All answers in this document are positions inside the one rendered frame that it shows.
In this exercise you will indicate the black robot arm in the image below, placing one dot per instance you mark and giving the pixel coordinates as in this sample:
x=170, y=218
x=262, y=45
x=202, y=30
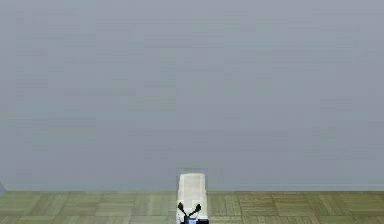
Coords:
x=203, y=221

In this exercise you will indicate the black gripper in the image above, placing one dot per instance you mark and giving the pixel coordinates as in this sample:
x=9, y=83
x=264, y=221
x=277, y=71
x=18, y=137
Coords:
x=190, y=220

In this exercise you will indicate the white ceramic toilet tank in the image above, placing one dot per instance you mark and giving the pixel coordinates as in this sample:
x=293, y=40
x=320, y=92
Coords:
x=191, y=188

